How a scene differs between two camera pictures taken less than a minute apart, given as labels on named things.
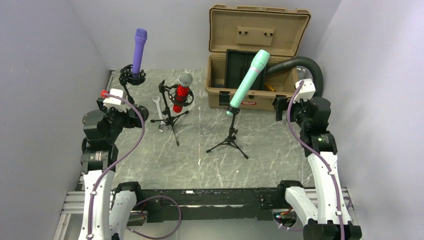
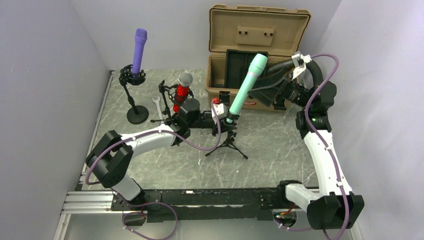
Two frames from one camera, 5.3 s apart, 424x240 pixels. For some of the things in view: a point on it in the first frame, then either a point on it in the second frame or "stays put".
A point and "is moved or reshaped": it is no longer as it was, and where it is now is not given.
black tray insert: (238, 62) stays put
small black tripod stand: (231, 138) is moved or reshaped
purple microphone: (141, 36) stays put
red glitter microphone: (185, 80) stays put
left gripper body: (131, 121) → (206, 123)
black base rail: (211, 203) stays put
